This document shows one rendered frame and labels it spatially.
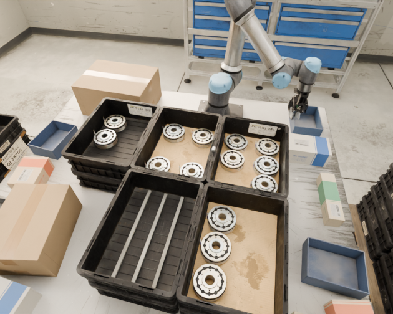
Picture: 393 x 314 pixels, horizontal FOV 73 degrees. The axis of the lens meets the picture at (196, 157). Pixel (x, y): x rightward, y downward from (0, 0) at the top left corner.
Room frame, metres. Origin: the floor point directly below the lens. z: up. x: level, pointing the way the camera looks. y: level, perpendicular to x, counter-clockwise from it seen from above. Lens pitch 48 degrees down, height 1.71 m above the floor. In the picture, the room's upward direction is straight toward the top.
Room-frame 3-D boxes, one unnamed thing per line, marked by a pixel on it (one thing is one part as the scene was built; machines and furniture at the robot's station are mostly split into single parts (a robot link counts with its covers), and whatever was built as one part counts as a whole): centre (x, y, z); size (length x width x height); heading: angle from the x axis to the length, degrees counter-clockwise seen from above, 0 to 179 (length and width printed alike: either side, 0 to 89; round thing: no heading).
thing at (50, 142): (0.99, 0.75, 0.74); 0.20 x 0.15 x 0.07; 163
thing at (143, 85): (1.34, 0.46, 0.80); 0.40 x 0.30 x 0.20; 77
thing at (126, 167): (0.87, 0.36, 0.92); 0.40 x 0.30 x 0.02; 167
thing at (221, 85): (1.20, -0.12, 0.91); 0.13 x 0.12 x 0.14; 153
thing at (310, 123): (1.15, -0.61, 0.74); 0.20 x 0.15 x 0.07; 171
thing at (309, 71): (1.14, -0.54, 1.05); 0.09 x 0.08 x 0.11; 63
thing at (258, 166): (0.72, -0.30, 0.86); 0.10 x 0.10 x 0.01
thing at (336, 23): (2.51, -1.10, 0.60); 0.72 x 0.03 x 0.56; 80
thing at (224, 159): (0.75, -0.16, 0.86); 0.10 x 0.10 x 0.01
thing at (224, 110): (1.19, -0.12, 0.80); 0.15 x 0.15 x 0.10
